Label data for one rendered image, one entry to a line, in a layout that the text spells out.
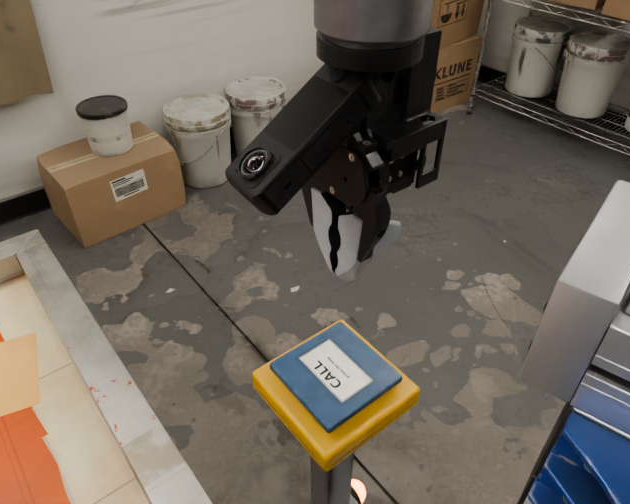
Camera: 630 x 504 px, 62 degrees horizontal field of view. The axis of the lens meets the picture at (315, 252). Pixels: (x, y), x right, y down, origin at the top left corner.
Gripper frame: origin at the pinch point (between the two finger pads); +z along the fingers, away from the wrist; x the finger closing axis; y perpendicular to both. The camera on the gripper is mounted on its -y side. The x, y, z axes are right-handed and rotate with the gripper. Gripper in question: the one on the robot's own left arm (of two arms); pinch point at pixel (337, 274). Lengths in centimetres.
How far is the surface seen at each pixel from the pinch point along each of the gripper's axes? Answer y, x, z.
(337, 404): -2.4, -3.4, 13.2
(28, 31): 21, 206, 32
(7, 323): -24.9, 29.7, 14.7
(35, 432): -26.6, 12.9, 14.8
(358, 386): 0.5, -3.1, 13.2
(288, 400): -5.3, 0.9, 14.9
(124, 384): -18.0, 10.0, 11.2
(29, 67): 17, 208, 45
